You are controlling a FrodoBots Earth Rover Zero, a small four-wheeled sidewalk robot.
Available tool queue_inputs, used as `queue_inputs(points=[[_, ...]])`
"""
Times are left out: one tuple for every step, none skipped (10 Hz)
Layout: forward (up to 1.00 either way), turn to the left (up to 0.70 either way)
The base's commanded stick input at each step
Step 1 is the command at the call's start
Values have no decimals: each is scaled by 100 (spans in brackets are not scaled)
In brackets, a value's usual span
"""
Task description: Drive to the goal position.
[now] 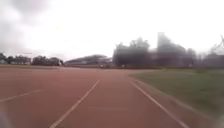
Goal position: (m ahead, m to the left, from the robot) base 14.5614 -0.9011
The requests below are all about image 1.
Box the group of dark trees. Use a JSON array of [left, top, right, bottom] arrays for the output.
[[112, 36, 152, 69]]

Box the low building with curved roof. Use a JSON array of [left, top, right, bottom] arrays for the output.
[[64, 54, 113, 68]]

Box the tall grey building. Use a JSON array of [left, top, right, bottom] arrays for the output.
[[150, 31, 198, 69]]

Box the row of trees and buildings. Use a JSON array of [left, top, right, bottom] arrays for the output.
[[0, 52, 65, 67]]

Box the grass field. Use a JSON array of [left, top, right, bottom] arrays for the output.
[[131, 68, 224, 118]]

